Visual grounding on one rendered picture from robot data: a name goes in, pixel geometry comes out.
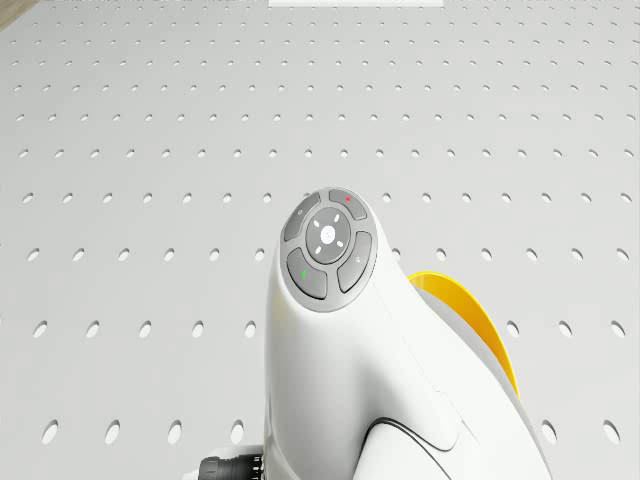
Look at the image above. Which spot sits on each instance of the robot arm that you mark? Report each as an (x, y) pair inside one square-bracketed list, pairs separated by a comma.
[(360, 360)]

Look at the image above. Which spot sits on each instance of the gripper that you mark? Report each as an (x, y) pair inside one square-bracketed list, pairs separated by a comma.
[(231, 465)]

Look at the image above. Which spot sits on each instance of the yellow bowl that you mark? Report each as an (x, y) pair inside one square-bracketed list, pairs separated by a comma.
[(475, 320)]

